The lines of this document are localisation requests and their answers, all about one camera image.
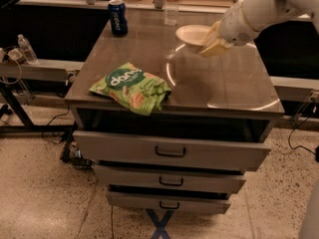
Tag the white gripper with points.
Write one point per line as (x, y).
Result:
(236, 28)

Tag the white paper bowl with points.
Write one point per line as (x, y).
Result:
(191, 36)

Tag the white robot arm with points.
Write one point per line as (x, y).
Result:
(262, 14)

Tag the green rice chip bag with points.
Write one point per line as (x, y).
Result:
(139, 91)

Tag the clear water bottle on table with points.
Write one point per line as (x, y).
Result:
(170, 8)

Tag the blue pepsi can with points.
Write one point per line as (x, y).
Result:
(117, 13)

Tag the grey drawer cabinet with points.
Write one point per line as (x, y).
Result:
(224, 98)

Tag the middle grey drawer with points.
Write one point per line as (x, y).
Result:
(169, 179)

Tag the grey drawer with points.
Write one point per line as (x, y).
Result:
(168, 151)
(169, 179)
(206, 206)

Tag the top grey drawer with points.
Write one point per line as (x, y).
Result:
(168, 151)

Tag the grey side bench left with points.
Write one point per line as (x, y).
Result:
(45, 70)

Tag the bottom grey drawer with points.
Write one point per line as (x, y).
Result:
(206, 206)

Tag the small water bottle left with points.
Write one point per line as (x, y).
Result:
(27, 49)

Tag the blue tape cross on floor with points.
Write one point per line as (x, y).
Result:
(160, 224)

